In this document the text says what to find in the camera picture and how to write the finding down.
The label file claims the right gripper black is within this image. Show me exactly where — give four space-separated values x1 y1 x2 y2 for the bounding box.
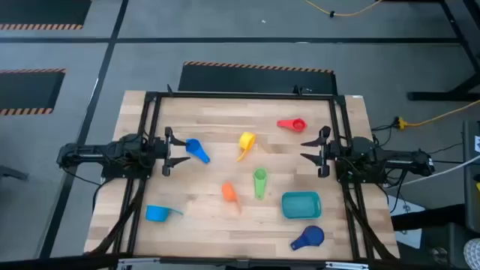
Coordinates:
299 125 339 179

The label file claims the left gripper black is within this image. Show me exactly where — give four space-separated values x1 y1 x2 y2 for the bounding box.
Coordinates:
153 126 191 178

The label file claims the blue measuring cup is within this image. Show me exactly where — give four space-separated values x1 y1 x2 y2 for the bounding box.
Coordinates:
184 138 212 165

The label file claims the red measuring cup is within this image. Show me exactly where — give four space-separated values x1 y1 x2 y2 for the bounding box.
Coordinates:
276 117 308 134

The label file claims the teal plastic basket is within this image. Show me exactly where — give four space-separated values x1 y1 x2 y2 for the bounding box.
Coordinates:
280 190 323 221

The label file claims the green measuring cup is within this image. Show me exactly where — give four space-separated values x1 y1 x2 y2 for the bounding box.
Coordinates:
252 167 269 201

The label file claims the orange measuring cup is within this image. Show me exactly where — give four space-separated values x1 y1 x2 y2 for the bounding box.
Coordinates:
220 181 243 215

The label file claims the large teal measuring cup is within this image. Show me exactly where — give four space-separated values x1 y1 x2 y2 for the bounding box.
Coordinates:
145 204 184 223

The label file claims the yellow measuring cup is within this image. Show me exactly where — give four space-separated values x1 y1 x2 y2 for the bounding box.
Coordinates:
235 131 258 163

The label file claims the navy measuring cup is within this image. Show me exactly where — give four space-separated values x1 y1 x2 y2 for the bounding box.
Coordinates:
289 225 326 251

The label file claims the black hazard-striped floor mat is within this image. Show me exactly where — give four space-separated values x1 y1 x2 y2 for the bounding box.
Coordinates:
0 68 67 116
177 61 338 96
0 0 93 31

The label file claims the white paper sheet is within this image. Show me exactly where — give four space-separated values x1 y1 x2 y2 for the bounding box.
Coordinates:
388 194 427 251

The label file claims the black cabinet with sticker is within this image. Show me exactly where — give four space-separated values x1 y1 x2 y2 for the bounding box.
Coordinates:
463 119 480 233

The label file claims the dark grey stand foot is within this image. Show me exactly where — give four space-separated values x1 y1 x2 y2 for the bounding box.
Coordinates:
0 164 29 183

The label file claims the white mesh bin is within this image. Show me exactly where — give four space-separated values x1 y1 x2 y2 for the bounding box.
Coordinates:
463 238 480 270

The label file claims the black aluminium table frame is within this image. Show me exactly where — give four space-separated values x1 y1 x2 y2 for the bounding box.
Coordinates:
88 84 401 263

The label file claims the yellow extension cord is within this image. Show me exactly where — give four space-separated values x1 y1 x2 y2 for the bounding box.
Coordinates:
393 99 480 131

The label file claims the black desk leg frame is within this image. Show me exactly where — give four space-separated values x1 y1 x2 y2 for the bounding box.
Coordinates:
407 0 480 102

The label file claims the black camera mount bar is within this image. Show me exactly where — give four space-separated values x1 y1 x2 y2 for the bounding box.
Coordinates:
0 251 398 270

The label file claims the white floor cable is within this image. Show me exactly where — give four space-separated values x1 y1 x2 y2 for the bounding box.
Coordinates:
403 154 480 188

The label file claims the thin yellow floor cable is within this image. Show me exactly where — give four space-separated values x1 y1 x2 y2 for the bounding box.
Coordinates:
304 0 383 19

